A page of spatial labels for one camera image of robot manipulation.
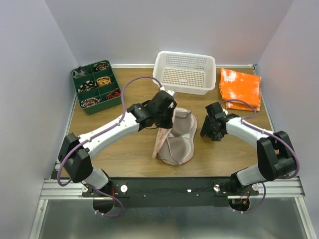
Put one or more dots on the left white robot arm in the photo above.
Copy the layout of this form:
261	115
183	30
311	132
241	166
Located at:
76	152

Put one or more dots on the black floral scrunchie bottom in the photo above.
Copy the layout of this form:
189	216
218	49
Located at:
89	102

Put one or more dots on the orange white cloth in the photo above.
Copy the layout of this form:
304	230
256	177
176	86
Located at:
244	88

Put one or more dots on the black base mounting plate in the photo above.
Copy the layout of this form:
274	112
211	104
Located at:
177	191

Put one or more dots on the taupe bra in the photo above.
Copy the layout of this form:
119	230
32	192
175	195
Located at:
177	139

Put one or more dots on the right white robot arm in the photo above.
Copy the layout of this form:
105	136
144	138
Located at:
276	157

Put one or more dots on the black floral scrunchie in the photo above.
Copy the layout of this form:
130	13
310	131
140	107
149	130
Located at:
89	102
101	66

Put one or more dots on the black floral scrunchie top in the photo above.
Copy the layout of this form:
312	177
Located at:
101	66

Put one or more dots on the black white dotted scrunchie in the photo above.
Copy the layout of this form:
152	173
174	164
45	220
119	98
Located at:
87	86

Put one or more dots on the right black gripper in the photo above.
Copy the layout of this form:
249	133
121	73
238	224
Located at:
205	129

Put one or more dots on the white plastic basket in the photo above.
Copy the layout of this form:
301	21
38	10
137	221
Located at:
185	72

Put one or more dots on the green compartment tray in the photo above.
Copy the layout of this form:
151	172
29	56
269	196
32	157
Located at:
108	89

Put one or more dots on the grey item in tray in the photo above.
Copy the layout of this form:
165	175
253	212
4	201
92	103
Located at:
78	73

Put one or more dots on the pink floral laundry bag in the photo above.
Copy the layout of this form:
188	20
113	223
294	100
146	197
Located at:
172	139

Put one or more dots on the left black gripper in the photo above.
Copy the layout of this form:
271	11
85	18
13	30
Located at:
169	123

